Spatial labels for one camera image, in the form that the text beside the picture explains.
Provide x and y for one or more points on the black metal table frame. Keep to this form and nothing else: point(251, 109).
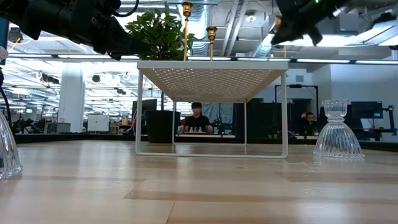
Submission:
point(77, 137)

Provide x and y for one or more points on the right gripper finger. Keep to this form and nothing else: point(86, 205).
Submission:
point(292, 32)
point(286, 11)

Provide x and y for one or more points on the black plant pot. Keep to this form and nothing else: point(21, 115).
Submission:
point(161, 126)

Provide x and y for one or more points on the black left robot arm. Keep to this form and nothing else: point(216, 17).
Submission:
point(28, 14)

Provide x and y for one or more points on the medium gold candlestick holder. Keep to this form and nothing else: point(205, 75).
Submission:
point(211, 32)

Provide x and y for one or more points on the clear glass candle holder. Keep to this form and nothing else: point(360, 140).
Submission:
point(338, 137)
point(7, 155)

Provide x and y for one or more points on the green artificial plant foliage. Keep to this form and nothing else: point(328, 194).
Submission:
point(161, 34)

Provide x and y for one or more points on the person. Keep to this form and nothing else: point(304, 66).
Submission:
point(197, 119)
point(308, 121)

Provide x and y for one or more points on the white room pillar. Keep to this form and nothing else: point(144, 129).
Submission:
point(71, 99)

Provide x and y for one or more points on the black background monitor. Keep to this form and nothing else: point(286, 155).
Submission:
point(146, 107)

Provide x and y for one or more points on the black rectangular stand frame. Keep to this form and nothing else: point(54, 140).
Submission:
point(295, 86)

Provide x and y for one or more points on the grey box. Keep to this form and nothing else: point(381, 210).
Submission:
point(57, 127)

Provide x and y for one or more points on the white perforated metal shelf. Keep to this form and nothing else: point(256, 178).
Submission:
point(211, 67)

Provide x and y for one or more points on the tall gold candlestick holder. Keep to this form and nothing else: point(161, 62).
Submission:
point(186, 9)

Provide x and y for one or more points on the tilted computer monitor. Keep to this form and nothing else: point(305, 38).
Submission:
point(3, 31)

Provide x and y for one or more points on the white cabinet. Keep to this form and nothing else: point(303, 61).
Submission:
point(98, 123)

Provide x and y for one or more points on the black monitor on arm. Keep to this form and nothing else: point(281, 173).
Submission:
point(367, 109)

